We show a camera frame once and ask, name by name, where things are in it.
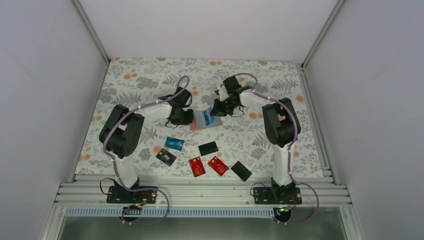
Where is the blue VIP card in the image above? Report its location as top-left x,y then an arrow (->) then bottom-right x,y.
202,107 -> 217,127

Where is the brown leather card holder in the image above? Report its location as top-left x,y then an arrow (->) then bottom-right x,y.
189,107 -> 223,131

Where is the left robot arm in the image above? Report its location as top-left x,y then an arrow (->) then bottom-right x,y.
99,87 -> 194,203

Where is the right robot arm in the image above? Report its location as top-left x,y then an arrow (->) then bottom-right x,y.
210,75 -> 301,204

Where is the blue card upper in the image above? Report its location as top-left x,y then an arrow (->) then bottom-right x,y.
164,136 -> 185,151

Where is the black card centre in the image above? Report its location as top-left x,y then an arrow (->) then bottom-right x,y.
198,141 -> 219,156

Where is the black VIP card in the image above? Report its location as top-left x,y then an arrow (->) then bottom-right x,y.
155,148 -> 177,167

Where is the red VIP card left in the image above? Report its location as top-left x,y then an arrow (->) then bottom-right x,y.
188,156 -> 206,178

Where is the red vip card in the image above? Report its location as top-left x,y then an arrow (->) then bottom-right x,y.
207,156 -> 229,177
188,156 -> 206,178

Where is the red VIP card right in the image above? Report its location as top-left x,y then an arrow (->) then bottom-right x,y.
207,156 -> 229,177

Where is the black card right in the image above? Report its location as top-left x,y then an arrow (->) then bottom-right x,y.
231,161 -> 252,182

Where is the floral table mat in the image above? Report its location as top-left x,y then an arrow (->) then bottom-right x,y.
75,57 -> 323,179

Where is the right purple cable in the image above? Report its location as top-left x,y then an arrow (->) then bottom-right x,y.
228,72 -> 320,227

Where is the purple cable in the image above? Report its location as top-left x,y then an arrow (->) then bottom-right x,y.
101,75 -> 191,226
228,72 -> 320,227

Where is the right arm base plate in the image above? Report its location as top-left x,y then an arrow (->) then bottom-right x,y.
252,187 -> 303,205

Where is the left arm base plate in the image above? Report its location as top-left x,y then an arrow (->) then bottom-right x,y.
106,185 -> 157,204

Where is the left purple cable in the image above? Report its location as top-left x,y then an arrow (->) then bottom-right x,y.
101,75 -> 191,226

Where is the aluminium rail frame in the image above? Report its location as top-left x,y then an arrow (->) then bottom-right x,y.
41,168 -> 363,240

